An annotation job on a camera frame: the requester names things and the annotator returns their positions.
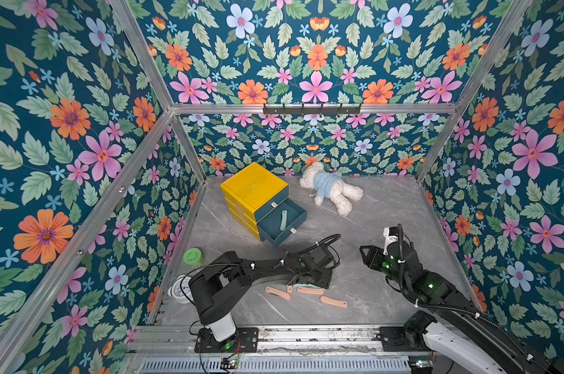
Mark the mint knife slanted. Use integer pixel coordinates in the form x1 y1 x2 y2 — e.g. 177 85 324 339
280 210 288 232

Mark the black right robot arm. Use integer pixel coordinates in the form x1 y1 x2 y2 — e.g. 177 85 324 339
359 225 564 373

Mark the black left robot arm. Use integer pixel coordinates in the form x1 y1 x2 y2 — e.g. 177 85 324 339
189 242 340 343

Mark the yellow drawer cabinet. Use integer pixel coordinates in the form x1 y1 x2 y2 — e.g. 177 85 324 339
221 163 289 241

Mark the white teddy bear blue shirt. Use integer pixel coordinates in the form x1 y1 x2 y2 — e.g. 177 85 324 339
299 161 364 217

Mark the green lidded small jar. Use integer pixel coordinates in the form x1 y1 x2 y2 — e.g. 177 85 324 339
183 248 203 266

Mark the white round timer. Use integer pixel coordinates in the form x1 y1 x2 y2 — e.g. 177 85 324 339
168 274 193 305

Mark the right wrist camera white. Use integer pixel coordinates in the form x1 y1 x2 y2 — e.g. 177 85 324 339
383 226 398 246

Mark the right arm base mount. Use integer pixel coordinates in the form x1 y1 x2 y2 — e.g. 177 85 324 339
376 311 438 352

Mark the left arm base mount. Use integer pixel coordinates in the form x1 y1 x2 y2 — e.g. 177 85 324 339
194 327 260 354

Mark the black hook rail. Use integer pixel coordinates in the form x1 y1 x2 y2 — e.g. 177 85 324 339
262 104 361 116

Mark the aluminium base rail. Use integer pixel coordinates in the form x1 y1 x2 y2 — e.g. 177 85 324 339
122 324 512 374

